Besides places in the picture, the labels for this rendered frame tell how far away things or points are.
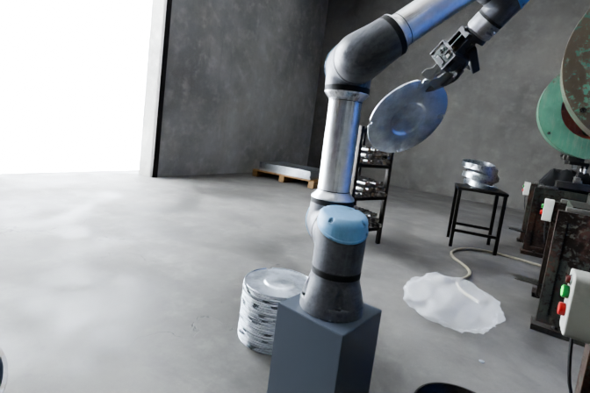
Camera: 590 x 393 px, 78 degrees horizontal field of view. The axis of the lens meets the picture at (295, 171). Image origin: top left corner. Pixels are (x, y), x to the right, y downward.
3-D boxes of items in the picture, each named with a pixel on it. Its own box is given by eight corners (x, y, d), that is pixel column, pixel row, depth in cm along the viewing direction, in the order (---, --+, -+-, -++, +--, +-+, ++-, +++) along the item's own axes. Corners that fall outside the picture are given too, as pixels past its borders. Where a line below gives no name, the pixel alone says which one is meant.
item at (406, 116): (380, 83, 109) (379, 82, 109) (360, 157, 128) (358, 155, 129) (461, 77, 117) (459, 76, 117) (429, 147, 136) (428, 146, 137)
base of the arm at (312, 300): (286, 303, 86) (291, 262, 85) (322, 286, 97) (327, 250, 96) (341, 331, 76) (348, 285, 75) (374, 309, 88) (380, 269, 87)
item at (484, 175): (448, 246, 329) (463, 159, 320) (445, 234, 371) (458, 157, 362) (497, 256, 316) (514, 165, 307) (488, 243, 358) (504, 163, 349)
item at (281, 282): (255, 302, 131) (255, 299, 131) (237, 269, 158) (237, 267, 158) (327, 296, 142) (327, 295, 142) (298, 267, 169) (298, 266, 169)
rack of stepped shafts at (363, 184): (348, 251, 277) (366, 125, 267) (309, 233, 313) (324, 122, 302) (384, 245, 304) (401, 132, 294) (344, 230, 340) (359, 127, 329)
